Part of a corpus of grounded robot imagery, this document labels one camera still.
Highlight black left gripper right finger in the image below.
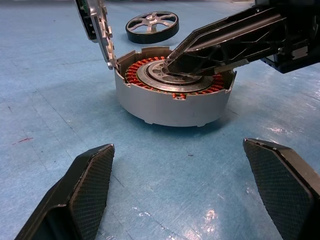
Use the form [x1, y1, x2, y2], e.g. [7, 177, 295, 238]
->
[242, 137, 320, 240]

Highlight silver hinged housing lid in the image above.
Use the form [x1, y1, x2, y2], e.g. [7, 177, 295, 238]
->
[74, 0, 118, 71]

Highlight grey round motor housing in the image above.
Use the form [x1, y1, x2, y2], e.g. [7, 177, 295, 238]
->
[114, 45, 238, 128]

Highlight black-rimmed spoked rotor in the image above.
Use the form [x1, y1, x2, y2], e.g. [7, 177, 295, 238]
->
[124, 10, 180, 45]

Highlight blue table cover sheet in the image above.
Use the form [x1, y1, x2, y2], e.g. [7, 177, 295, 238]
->
[0, 0, 320, 240]

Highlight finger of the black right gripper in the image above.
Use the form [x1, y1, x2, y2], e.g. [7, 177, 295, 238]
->
[167, 7, 286, 61]
[165, 24, 286, 77]

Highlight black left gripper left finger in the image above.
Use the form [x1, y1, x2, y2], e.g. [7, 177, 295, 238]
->
[14, 143, 116, 240]

